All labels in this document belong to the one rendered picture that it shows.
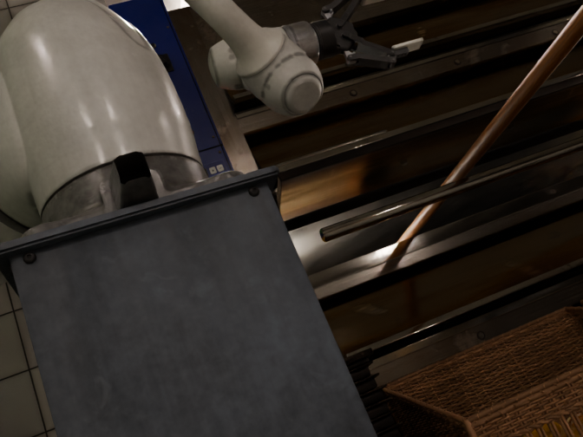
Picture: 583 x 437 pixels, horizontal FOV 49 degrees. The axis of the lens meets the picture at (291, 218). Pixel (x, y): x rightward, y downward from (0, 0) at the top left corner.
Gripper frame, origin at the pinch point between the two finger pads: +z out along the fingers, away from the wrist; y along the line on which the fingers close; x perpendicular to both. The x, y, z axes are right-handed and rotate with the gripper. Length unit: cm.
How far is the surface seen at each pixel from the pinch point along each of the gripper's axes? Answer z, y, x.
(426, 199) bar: -5.0, 33.3, -17.5
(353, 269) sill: -14, 34, -55
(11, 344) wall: -99, 22, -56
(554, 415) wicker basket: -8, 81, -6
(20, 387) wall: -99, 32, -56
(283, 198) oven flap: -25, 11, -48
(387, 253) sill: -3, 33, -55
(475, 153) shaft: 4.9, 30.2, -8.0
